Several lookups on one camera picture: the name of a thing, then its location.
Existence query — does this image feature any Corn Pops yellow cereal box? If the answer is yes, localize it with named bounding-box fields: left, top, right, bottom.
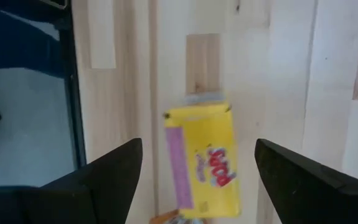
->
left=163, top=91, right=242, bottom=219

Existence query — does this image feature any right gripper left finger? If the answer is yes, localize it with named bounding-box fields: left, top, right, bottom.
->
left=0, top=138, right=144, bottom=224

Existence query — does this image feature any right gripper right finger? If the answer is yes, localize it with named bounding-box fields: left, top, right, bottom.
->
left=254, top=138, right=358, bottom=224

